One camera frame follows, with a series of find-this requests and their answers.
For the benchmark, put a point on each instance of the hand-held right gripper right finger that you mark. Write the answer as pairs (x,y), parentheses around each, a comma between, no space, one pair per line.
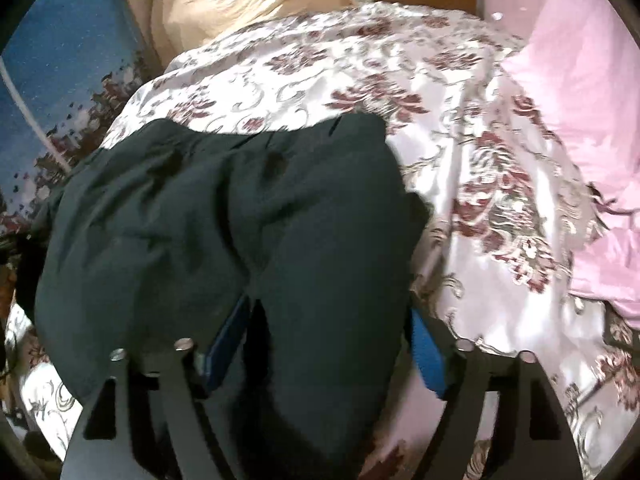
(426,355)

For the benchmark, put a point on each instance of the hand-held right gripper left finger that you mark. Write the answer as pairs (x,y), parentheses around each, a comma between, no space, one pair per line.
(229,345)

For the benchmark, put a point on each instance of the black jacket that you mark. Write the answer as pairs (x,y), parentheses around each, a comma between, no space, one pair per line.
(200,220)

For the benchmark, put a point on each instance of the floral satin bedspread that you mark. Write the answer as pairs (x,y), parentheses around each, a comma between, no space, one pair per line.
(450,160)

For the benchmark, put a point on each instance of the pink satin cloth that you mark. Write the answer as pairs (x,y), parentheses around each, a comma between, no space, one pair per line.
(585,110)

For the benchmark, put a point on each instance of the yellow blanket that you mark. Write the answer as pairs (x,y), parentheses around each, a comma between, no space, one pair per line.
(235,0)

